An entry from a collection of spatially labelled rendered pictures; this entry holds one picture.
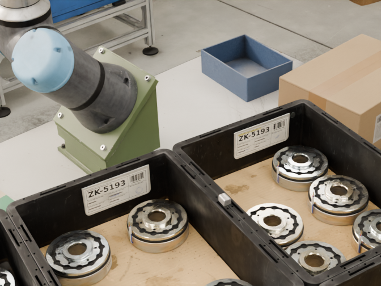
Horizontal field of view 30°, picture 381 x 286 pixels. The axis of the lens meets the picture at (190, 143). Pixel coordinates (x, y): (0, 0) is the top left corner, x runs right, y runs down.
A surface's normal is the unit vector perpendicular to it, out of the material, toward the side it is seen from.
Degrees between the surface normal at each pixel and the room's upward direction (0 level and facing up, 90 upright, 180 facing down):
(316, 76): 0
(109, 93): 69
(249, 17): 0
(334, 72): 0
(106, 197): 90
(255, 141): 90
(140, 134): 90
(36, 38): 44
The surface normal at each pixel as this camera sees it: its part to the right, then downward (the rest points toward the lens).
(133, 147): 0.64, 0.42
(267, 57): -0.82, 0.35
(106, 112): 0.24, 0.54
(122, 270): -0.04, -0.82
